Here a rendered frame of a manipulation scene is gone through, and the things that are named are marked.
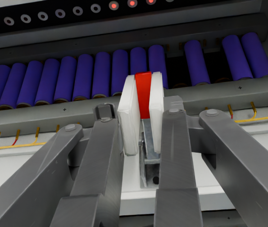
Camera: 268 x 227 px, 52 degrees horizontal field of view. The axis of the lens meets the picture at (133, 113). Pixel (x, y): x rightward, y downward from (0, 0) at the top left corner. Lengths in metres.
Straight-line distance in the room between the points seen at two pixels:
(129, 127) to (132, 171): 0.10
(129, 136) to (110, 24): 0.20
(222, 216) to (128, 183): 0.19
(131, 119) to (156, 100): 0.02
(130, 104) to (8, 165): 0.17
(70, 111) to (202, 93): 0.12
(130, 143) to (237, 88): 0.14
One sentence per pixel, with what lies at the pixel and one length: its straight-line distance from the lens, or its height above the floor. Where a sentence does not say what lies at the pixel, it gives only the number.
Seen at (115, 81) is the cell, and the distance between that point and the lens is 0.28.
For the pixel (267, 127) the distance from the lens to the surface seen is 0.26.
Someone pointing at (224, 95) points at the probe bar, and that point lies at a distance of 0.26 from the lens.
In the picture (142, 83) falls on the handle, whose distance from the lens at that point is 0.20.
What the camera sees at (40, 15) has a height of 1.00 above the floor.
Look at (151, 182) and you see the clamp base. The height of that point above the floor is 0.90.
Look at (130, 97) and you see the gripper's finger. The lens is 0.17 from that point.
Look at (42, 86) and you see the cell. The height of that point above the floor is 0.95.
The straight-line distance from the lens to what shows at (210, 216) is 0.40.
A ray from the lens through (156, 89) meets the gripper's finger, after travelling 0.17.
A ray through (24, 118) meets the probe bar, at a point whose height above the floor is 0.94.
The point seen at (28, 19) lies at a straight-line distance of 0.35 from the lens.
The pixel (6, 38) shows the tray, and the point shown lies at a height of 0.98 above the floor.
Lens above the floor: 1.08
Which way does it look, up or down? 35 degrees down
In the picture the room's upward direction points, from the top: 11 degrees counter-clockwise
